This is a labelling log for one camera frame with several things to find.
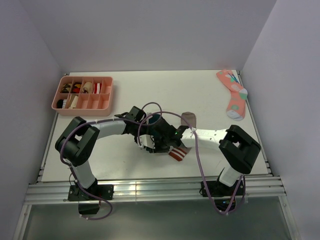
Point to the rolled brown black sock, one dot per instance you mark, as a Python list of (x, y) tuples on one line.
[(66, 88)]

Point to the rolled dark red sock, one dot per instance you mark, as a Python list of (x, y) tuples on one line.
[(76, 88)]

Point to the aluminium rail frame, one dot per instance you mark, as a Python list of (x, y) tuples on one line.
[(157, 197)]

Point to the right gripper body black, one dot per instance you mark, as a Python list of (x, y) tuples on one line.
[(161, 144)]

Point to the pink divided organizer tray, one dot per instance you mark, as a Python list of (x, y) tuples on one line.
[(88, 104)]

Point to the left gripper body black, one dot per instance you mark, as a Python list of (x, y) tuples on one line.
[(141, 128)]

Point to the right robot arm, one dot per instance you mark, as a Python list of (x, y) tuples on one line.
[(238, 147)]

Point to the pink patterned sock pair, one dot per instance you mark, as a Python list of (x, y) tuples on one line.
[(236, 108)]

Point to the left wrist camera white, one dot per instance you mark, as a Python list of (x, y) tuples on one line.
[(146, 142)]

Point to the rolled red white sock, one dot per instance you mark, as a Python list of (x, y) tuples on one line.
[(97, 88)]

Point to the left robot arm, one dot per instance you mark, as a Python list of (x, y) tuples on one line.
[(76, 143)]

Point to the rolled tan pink sock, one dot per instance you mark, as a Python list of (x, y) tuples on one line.
[(86, 89)]

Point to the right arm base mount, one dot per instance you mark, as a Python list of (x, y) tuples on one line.
[(222, 194)]

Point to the rolled beige sock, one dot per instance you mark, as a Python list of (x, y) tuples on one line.
[(73, 101)]

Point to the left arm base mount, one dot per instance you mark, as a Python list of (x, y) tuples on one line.
[(90, 200)]

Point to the rolled black white sock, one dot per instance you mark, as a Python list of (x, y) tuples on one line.
[(61, 103)]

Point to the dark green patterned sock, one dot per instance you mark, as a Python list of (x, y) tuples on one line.
[(152, 128)]

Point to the taupe sock red striped cuff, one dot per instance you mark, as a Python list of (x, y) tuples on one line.
[(179, 153)]

